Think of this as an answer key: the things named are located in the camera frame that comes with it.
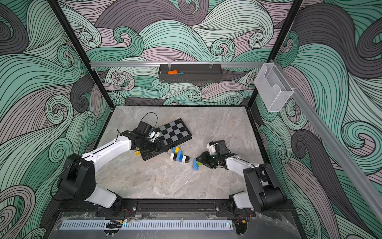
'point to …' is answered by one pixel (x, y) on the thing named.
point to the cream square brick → (183, 159)
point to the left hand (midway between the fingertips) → (164, 150)
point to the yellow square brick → (177, 149)
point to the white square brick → (171, 157)
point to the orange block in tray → (172, 72)
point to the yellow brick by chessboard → (138, 153)
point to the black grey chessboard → (171, 134)
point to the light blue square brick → (174, 149)
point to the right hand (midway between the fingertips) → (200, 161)
